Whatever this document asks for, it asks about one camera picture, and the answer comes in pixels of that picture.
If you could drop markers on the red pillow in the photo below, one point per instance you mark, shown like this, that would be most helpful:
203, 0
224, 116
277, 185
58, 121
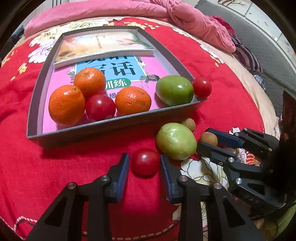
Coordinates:
228, 27

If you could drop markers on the striped dark pillow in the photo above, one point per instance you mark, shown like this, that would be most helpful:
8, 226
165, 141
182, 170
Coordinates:
245, 56

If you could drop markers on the small brown longan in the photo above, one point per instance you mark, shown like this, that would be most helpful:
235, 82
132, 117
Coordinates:
189, 123
209, 138

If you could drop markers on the red cherry tomato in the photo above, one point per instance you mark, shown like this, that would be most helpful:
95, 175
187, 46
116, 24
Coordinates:
145, 162
202, 87
100, 107

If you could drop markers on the grey padded headboard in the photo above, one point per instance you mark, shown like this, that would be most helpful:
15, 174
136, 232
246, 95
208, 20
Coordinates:
278, 74

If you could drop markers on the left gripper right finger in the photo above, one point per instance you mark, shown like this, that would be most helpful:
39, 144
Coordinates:
226, 220

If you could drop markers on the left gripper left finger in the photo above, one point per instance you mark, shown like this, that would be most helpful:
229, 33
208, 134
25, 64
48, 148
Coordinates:
63, 219

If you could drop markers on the green apple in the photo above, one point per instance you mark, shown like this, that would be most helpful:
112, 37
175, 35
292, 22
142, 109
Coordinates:
176, 141
174, 90

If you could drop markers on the beige bed sheet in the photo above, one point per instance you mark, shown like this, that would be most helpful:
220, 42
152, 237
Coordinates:
234, 89

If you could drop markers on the grey shallow cardboard tray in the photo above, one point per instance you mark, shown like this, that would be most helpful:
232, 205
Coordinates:
121, 69

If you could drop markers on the pink rumpled duvet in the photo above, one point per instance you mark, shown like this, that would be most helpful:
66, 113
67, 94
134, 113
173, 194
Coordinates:
177, 13

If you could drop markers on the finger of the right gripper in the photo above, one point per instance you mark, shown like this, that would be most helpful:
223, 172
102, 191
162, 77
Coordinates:
259, 144
225, 158

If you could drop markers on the orange mandarin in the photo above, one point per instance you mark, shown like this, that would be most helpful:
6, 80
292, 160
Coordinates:
66, 105
131, 100
90, 81

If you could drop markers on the red floral blanket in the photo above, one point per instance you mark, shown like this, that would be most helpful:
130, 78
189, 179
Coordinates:
31, 177

